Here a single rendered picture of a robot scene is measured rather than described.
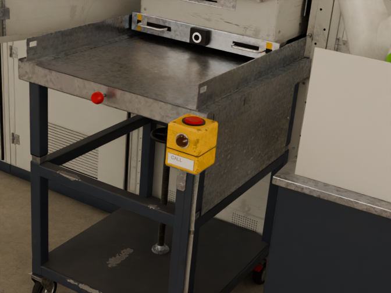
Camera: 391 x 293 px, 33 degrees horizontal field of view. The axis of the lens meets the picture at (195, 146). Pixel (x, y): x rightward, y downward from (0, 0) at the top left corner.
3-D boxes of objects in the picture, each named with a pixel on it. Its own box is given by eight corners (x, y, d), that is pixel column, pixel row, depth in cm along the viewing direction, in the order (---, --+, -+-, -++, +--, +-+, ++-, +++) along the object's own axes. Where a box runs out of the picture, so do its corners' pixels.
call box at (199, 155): (195, 176, 137) (200, 131, 133) (163, 165, 141) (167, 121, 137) (214, 164, 144) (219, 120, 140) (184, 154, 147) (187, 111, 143)
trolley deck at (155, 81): (205, 135, 161) (208, 112, 159) (18, 78, 188) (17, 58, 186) (309, 76, 216) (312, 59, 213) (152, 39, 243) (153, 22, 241)
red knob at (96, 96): (98, 106, 170) (99, 94, 169) (89, 103, 171) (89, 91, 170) (109, 102, 173) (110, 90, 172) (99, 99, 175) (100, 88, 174)
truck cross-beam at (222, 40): (277, 63, 199) (280, 43, 197) (131, 29, 223) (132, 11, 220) (283, 60, 203) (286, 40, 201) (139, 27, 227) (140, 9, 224)
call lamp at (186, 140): (185, 152, 135) (186, 136, 134) (171, 147, 136) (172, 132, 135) (188, 150, 136) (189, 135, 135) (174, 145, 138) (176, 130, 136)
